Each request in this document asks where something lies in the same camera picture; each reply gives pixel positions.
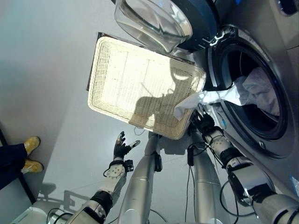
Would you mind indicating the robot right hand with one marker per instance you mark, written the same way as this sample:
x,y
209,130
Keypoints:
x,y
203,121

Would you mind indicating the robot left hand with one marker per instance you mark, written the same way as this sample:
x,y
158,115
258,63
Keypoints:
x,y
120,150

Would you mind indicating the white cloth garment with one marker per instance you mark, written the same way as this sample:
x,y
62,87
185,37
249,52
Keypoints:
x,y
243,93

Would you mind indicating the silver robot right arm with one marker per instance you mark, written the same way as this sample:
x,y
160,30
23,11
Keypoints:
x,y
245,177

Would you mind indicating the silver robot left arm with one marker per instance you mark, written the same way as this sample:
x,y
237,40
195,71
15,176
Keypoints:
x,y
102,189

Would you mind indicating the grey front-load washing machine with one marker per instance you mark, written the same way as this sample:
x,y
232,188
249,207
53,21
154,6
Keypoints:
x,y
261,81

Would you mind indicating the washing machine glass door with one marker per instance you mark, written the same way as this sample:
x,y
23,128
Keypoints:
x,y
158,22

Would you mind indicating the blue sticker label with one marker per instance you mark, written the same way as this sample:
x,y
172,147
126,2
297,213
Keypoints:
x,y
223,121

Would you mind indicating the silver robot left leg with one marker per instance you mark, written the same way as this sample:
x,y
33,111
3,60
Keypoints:
x,y
140,184

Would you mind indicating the silver robot leg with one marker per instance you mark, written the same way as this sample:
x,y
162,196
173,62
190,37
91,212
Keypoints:
x,y
140,184
205,177

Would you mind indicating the silver robot right leg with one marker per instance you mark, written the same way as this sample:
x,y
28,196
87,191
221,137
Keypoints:
x,y
205,177

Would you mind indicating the white woven laundry basket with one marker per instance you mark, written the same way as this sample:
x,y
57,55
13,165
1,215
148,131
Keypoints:
x,y
144,88

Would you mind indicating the person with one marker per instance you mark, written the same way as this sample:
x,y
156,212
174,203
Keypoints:
x,y
21,156

